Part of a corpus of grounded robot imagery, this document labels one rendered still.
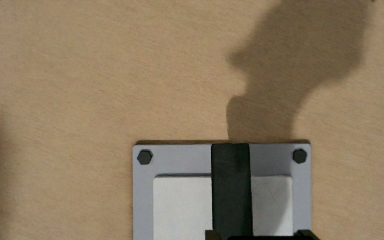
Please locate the black tap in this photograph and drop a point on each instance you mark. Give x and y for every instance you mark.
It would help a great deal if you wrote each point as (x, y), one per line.
(185, 206)

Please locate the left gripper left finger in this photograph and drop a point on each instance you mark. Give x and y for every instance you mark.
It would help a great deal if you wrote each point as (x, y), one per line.
(212, 235)

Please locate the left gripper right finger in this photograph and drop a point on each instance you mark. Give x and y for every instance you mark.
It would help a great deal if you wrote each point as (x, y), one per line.
(306, 232)

